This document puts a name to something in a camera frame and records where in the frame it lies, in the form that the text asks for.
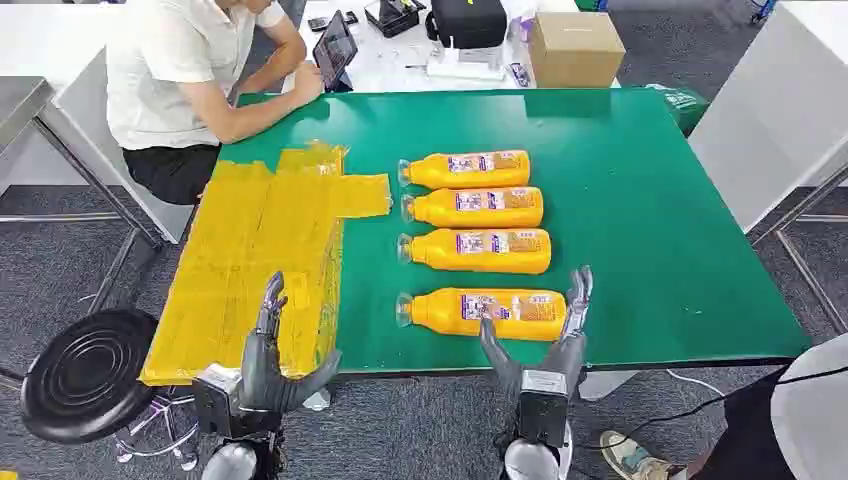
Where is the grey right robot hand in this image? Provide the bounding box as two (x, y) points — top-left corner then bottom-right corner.
(478, 264), (595, 402)

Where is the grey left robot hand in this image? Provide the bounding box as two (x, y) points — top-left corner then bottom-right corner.
(237, 271), (343, 415)

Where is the orange drink bottle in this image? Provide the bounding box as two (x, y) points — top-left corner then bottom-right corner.
(397, 150), (533, 191)
(395, 286), (570, 343)
(400, 186), (545, 230)
(396, 228), (553, 276)

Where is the yellow sheet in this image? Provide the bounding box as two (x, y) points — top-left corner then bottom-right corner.
(139, 140), (393, 388)

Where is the green table mat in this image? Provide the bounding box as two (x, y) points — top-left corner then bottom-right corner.
(218, 87), (813, 374)

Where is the black round stool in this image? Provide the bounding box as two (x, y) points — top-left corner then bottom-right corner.
(19, 307), (200, 472)

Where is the standing person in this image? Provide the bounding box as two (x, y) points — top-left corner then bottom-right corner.
(599, 334), (848, 480)

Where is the green bin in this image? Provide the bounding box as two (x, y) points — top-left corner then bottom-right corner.
(645, 83), (710, 137)

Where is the brown cardboard box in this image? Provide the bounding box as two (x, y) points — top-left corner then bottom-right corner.
(528, 11), (627, 90)

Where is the flat white box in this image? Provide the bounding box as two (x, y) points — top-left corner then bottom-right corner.
(425, 46), (508, 82)

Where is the white table with steel legs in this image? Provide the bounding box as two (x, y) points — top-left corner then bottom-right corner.
(687, 0), (848, 336)

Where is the seated person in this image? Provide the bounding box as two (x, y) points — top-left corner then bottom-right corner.
(105, 0), (326, 207)

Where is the black tablet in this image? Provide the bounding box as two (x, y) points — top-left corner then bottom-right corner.
(312, 9), (360, 94)

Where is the clear plastic bag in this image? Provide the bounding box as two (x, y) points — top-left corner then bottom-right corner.
(506, 13), (537, 48)

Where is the white work table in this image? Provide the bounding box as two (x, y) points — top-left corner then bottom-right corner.
(281, 0), (621, 94)

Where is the black carry case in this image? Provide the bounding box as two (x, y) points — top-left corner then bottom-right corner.
(424, 0), (509, 50)

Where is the steel grey bench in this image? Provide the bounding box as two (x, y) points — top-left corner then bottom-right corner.
(0, 76), (164, 392)

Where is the black open tray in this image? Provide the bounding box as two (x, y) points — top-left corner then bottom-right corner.
(363, 0), (428, 38)

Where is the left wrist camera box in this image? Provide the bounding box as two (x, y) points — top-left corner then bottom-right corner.
(192, 362), (245, 437)

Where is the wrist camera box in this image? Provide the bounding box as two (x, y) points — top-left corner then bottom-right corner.
(192, 362), (245, 437)
(517, 369), (571, 448)

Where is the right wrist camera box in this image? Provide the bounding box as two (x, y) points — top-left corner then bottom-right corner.
(517, 369), (571, 448)

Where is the white floor cable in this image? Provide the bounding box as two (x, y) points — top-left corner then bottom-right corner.
(665, 369), (727, 399)

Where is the black floor cable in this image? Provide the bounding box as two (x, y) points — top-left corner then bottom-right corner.
(576, 362), (848, 452)

